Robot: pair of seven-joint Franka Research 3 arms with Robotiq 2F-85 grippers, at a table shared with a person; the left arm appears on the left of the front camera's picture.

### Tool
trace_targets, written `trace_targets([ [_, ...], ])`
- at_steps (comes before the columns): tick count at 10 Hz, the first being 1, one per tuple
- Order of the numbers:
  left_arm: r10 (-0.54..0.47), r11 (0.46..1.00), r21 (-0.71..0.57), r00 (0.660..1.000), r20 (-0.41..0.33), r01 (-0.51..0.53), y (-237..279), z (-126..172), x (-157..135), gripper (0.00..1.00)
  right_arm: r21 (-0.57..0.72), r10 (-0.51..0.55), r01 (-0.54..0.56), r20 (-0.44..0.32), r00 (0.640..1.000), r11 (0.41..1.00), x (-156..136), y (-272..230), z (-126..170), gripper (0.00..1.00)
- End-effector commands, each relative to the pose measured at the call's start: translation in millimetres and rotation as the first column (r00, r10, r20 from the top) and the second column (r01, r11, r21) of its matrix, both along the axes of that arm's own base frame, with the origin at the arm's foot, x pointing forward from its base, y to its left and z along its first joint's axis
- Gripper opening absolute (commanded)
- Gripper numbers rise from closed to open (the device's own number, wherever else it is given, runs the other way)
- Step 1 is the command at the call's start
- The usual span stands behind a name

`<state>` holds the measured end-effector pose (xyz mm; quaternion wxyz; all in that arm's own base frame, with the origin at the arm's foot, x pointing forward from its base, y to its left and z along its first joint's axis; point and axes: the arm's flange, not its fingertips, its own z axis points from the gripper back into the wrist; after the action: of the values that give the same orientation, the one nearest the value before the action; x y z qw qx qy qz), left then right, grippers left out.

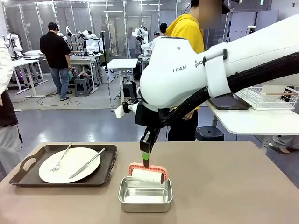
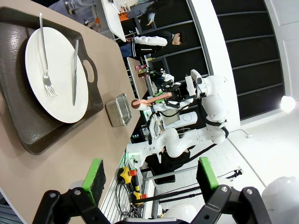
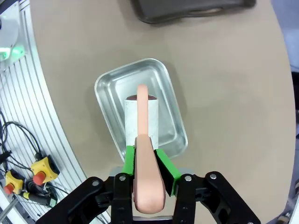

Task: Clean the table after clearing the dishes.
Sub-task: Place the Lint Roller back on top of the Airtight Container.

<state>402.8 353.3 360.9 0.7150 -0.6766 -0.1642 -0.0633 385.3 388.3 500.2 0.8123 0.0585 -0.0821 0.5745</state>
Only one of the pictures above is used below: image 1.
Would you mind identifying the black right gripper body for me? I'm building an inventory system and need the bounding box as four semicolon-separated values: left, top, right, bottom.
135;102;169;132

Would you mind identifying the pink lint roller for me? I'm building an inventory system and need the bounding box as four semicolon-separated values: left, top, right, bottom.
128;159;169;185

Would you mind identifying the dark brown serving tray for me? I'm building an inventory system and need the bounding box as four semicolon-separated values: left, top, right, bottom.
207;94;252;111
9;144;118;187

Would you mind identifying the person's right hand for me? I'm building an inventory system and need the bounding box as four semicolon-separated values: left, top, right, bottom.
181;110;195;121

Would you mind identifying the white standing desk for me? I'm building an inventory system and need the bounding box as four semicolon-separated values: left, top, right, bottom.
107;58;139;112

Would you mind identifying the stainless steel rectangular container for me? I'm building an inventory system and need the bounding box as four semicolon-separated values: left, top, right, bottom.
118;176;174;213

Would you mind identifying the silver table knife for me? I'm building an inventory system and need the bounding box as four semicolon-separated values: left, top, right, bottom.
68;148;106;180

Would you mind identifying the grey plastic step stool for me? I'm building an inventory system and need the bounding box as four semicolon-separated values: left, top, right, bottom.
74;77;92;97

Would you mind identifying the silver fork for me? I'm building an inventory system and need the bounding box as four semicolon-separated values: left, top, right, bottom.
50;142;73;173

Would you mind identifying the man in white shirt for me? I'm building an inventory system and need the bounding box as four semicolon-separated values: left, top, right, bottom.
159;22;169;36

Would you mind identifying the person in yellow hoodie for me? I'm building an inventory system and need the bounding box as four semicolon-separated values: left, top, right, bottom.
166;0;232;142

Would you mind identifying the white side table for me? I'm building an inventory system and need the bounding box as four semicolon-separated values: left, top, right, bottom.
206;98;299;150

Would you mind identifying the man in black shirt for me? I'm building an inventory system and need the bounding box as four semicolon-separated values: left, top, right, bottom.
39;22;74;102

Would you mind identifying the person in beige clothes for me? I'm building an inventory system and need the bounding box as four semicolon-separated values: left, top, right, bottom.
268;134;299;154

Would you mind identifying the white flat box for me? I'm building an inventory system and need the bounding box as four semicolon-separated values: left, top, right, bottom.
23;50;45;58

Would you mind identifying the computer case with purple light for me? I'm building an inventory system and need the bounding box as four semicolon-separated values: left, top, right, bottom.
14;70;24;85

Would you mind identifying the white background desk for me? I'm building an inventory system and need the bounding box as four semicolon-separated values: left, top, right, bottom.
9;59;49;98

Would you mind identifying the person in white sleeve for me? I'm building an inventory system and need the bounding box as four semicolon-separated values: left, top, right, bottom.
0;38;23;169

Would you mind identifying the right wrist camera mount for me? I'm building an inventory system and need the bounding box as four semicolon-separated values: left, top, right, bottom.
114;102;137;119

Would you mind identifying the black camera tripod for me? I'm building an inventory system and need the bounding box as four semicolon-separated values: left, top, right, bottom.
100;30;118;111

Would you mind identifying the white desk with shelf frame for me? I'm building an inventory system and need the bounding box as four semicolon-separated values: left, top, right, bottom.
69;42;99;93

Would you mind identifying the white wire dish rack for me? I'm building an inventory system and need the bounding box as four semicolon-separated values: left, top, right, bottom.
235;85;299;111

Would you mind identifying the black braided right arm hose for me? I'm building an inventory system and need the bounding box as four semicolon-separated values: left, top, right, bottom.
157;51;299;128

